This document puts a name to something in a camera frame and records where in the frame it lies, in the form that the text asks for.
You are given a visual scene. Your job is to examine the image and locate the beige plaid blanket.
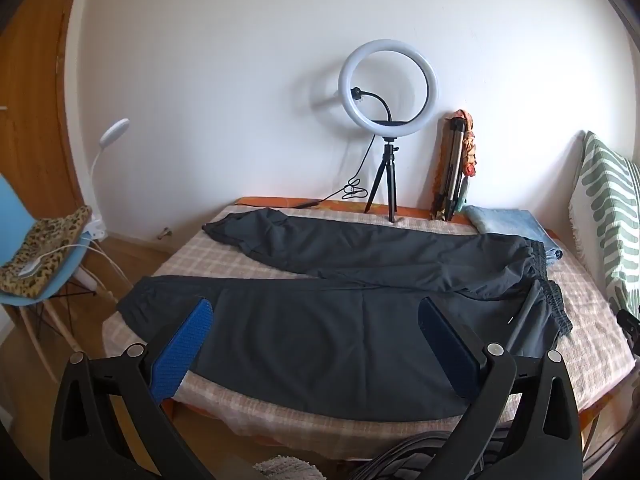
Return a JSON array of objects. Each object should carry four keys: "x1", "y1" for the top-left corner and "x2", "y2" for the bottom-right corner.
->
[{"x1": 102, "y1": 204, "x2": 638, "y2": 461}]

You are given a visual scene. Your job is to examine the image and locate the black ring light cable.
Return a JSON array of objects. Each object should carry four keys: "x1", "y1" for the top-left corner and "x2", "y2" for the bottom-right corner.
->
[{"x1": 235, "y1": 135, "x2": 376, "y2": 209}]

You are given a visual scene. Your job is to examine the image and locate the green patterned white pillow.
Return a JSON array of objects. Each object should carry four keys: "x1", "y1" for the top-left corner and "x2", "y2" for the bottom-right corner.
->
[{"x1": 569, "y1": 130, "x2": 640, "y2": 316}]

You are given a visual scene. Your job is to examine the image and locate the orange patterned cloth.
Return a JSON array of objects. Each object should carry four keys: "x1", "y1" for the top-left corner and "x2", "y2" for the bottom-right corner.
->
[{"x1": 452, "y1": 109, "x2": 478, "y2": 178}]

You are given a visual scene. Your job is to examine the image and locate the folded blue jeans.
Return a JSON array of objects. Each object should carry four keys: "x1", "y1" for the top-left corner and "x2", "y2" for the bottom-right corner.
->
[{"x1": 462, "y1": 205, "x2": 563, "y2": 263}]

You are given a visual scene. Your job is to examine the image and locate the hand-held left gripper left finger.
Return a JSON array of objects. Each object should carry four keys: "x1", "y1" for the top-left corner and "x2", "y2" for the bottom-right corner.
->
[{"x1": 50, "y1": 296, "x2": 216, "y2": 480}]

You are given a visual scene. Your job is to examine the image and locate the leopard print cushion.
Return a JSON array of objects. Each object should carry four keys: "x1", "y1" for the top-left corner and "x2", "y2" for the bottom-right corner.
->
[{"x1": 0, "y1": 205, "x2": 93, "y2": 298}]

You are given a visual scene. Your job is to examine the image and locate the black pants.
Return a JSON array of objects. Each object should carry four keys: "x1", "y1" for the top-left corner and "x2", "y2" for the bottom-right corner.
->
[{"x1": 116, "y1": 207, "x2": 573, "y2": 423}]

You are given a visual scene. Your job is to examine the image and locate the zebra striped clothing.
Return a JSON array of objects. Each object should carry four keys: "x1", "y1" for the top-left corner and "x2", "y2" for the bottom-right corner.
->
[{"x1": 350, "y1": 430, "x2": 511, "y2": 480}]

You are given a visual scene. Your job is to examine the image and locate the blue chair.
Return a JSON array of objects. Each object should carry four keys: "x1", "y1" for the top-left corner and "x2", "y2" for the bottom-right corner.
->
[{"x1": 0, "y1": 172, "x2": 108, "y2": 386}]

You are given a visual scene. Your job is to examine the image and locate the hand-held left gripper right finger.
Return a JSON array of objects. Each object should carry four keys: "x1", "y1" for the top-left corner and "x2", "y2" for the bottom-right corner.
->
[{"x1": 417, "y1": 296, "x2": 585, "y2": 480}]

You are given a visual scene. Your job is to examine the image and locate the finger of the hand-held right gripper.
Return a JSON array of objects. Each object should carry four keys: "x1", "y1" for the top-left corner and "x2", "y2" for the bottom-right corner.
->
[{"x1": 616, "y1": 307, "x2": 640, "y2": 356}]

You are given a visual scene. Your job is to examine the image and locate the white desk lamp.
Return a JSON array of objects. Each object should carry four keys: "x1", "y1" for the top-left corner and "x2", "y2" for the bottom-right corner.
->
[{"x1": 89, "y1": 118, "x2": 131, "y2": 241}]

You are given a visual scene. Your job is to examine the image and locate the white ring light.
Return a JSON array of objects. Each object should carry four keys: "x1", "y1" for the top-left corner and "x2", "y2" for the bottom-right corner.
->
[{"x1": 338, "y1": 41, "x2": 440, "y2": 138}]

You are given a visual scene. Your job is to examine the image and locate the white cable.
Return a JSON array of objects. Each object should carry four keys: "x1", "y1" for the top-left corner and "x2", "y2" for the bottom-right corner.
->
[{"x1": 19, "y1": 242, "x2": 132, "y2": 306}]

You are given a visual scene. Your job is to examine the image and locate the wooden door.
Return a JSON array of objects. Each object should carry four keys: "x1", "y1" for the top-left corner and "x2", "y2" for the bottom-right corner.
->
[{"x1": 0, "y1": 0, "x2": 83, "y2": 211}]

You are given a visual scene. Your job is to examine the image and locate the white fluffy cloth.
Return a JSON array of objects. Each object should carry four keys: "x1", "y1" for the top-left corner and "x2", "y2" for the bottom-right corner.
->
[{"x1": 252, "y1": 455, "x2": 326, "y2": 480}]

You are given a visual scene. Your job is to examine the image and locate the folded silver tripod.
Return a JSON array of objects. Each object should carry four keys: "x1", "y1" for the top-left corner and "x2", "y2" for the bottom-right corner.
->
[{"x1": 430, "y1": 116, "x2": 471, "y2": 222}]

